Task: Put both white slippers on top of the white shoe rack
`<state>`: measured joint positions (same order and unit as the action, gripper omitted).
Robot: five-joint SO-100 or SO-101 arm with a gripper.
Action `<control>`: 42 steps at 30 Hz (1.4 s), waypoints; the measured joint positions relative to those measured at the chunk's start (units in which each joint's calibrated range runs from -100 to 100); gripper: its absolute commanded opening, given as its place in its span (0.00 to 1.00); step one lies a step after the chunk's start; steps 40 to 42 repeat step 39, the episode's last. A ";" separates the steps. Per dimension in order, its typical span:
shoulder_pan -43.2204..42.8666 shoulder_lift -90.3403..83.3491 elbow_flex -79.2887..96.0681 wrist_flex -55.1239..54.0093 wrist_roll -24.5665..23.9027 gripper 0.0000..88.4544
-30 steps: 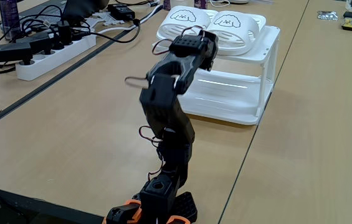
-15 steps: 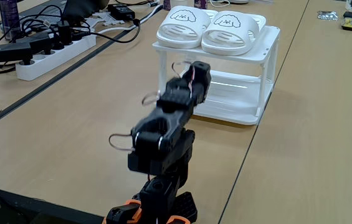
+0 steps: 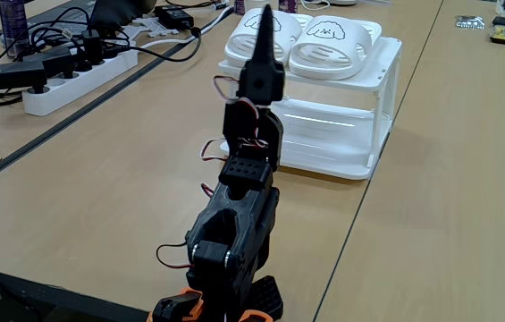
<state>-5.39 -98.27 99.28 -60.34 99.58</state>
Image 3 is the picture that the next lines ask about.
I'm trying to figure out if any white power strip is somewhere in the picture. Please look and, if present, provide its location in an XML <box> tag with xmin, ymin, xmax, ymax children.
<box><xmin>21</xmin><ymin>47</ymin><xmax>139</xmax><ymax>118</ymax></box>

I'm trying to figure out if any white power cable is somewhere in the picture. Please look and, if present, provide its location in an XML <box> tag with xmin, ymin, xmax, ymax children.
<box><xmin>138</xmin><ymin>4</ymin><xmax>235</xmax><ymax>51</ymax></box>

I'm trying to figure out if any black power adapter brick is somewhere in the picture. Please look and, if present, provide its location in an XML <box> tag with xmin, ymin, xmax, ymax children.
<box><xmin>22</xmin><ymin>46</ymin><xmax>75</xmax><ymax>81</ymax></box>
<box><xmin>153</xmin><ymin>4</ymin><xmax>196</xmax><ymax>30</ymax></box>

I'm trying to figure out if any black power plug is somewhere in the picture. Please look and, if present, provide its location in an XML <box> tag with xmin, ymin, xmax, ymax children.
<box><xmin>80</xmin><ymin>29</ymin><xmax>104</xmax><ymax>67</ymax></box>

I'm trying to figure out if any white plastic shoe rack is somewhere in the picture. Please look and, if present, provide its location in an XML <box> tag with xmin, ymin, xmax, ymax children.
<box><xmin>218</xmin><ymin>36</ymin><xmax>403</xmax><ymax>182</ymax></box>

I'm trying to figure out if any white printed bracket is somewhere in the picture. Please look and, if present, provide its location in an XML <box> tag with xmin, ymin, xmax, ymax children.
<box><xmin>138</xmin><ymin>16</ymin><xmax>181</xmax><ymax>38</ymax></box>
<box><xmin>120</xmin><ymin>24</ymin><xmax>141</xmax><ymax>42</ymax></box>

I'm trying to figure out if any black laptop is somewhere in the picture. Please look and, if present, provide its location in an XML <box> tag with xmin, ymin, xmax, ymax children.
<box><xmin>28</xmin><ymin>0</ymin><xmax>158</xmax><ymax>29</ymax></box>

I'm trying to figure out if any white coiled cable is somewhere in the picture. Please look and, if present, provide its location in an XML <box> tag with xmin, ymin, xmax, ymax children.
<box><xmin>299</xmin><ymin>0</ymin><xmax>332</xmax><ymax>12</ymax></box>

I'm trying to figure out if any white slipper with dog print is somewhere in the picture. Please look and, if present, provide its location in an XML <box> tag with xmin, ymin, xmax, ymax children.
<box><xmin>287</xmin><ymin>15</ymin><xmax>383</xmax><ymax>81</ymax></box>
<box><xmin>223</xmin><ymin>7</ymin><xmax>314</xmax><ymax>68</ymax></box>

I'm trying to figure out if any black plug-in adapter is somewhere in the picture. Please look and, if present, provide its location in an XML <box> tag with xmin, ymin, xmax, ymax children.
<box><xmin>0</xmin><ymin>60</ymin><xmax>48</xmax><ymax>94</ymax></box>

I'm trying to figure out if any black cable with ferrite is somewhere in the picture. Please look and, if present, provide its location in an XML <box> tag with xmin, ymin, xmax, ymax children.
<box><xmin>102</xmin><ymin>25</ymin><xmax>203</xmax><ymax>64</ymax></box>

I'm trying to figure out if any tall purple drink can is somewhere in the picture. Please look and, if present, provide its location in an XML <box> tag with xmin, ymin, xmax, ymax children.
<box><xmin>0</xmin><ymin>0</ymin><xmax>30</xmax><ymax>59</ymax></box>

